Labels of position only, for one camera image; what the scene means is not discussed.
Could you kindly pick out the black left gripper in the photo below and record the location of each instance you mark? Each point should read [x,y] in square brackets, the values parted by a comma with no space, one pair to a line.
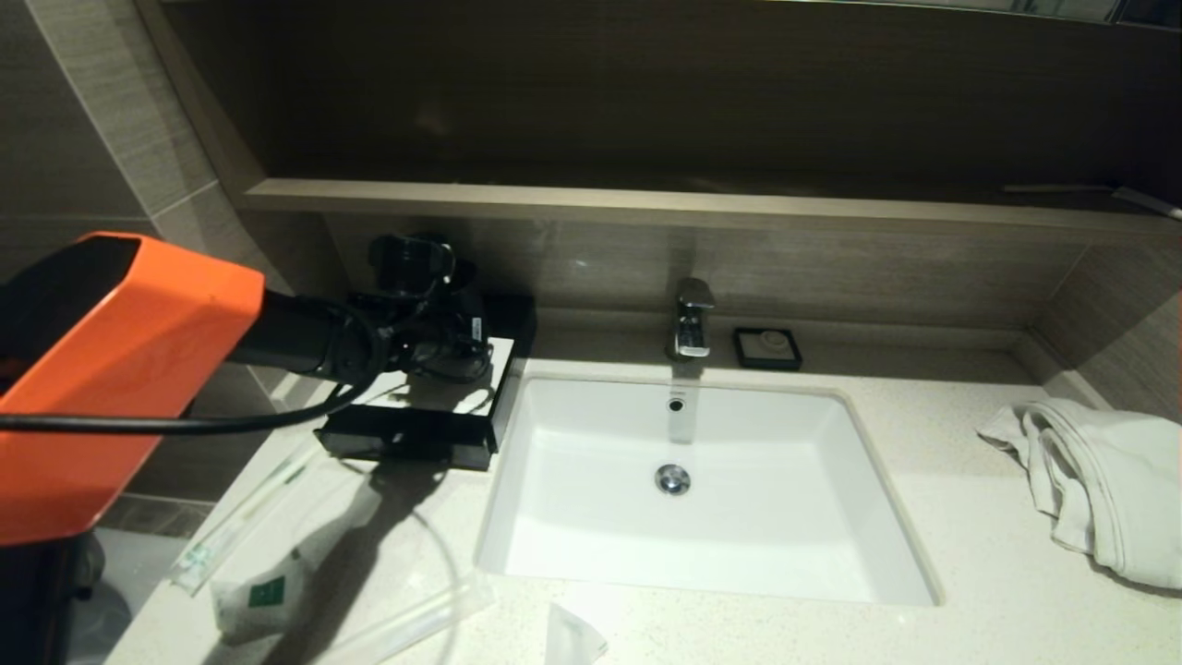
[439,328]

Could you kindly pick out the black amenity drawer box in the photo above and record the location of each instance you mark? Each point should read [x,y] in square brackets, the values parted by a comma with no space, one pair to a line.
[517,319]

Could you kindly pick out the black box drawer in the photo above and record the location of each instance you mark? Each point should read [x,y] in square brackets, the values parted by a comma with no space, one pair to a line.
[406,448]

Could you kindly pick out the white flat sheet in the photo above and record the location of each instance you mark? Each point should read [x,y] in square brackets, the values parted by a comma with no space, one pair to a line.
[480,392]

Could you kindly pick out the chrome faucet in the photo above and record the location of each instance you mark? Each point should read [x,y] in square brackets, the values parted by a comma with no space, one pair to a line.
[691,323]

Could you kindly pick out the chrome drain stopper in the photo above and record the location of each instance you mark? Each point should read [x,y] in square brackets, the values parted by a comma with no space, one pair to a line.
[672,479]

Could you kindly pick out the toothbrush packet with green print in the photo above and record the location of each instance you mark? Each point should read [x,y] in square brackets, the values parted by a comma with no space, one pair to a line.
[231,531]

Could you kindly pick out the long clear plastic packet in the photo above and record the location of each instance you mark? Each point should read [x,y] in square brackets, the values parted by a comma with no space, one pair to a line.
[416,619]

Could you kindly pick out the black soap dish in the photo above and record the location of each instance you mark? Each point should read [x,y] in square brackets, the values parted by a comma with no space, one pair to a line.
[739,356]

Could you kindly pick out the sachet with green label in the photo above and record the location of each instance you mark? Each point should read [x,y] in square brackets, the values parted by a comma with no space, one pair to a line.
[263,596]

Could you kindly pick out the round white soap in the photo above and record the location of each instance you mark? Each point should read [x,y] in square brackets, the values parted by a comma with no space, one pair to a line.
[768,345]

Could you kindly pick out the white ceramic sink basin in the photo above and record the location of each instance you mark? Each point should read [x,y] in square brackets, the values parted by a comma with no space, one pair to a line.
[785,517]

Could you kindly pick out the white towel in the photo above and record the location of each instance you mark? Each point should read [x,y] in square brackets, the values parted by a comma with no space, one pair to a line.
[1117,480]

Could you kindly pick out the wooden wall shelf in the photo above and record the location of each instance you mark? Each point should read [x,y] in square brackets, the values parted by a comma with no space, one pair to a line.
[646,208]

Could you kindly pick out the wall mirror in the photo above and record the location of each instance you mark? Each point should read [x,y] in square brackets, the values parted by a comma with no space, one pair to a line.
[1062,7]

